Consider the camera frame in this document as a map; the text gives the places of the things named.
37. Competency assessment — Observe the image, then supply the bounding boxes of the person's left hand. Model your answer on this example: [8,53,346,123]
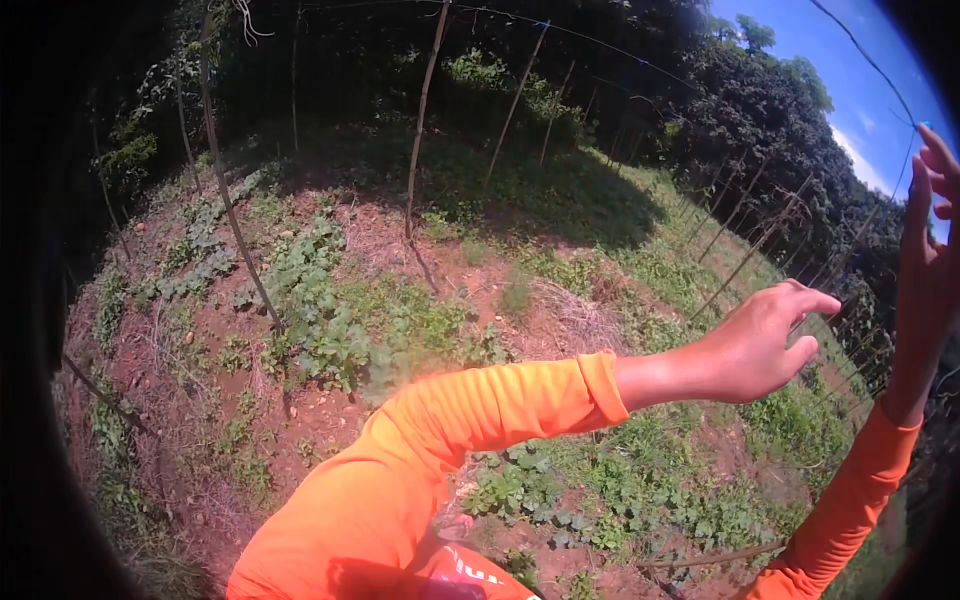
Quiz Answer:
[699,278,843,405]

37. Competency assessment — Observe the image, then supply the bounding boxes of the thin wooden pole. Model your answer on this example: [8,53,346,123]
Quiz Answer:
[290,11,301,155]
[539,60,577,166]
[403,0,453,243]
[174,63,204,195]
[483,21,552,187]
[61,354,155,438]

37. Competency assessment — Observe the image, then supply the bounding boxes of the person's right hand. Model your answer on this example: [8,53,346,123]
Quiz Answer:
[894,122,960,385]

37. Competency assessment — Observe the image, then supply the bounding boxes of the thin overhead wire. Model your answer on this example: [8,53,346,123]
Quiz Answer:
[450,2,702,95]

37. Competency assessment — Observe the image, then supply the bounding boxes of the dry straw heap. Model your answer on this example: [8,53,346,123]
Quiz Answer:
[528,277,624,354]

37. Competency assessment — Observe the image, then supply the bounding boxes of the dark trellis string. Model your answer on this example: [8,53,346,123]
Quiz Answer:
[808,0,920,200]

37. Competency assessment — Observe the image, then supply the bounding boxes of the person's body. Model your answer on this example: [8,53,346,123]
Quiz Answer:
[225,393,545,600]

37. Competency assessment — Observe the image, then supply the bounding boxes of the row of trellis stakes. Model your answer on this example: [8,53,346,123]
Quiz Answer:
[671,153,901,421]

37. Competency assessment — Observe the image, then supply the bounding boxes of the background trees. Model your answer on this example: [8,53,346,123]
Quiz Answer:
[90,0,912,301]

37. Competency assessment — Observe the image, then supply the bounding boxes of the long curved wooden pole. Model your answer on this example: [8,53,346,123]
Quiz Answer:
[198,11,286,335]

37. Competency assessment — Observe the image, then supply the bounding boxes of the green vine plant patch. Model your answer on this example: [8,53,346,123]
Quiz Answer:
[142,161,511,395]
[461,438,811,594]

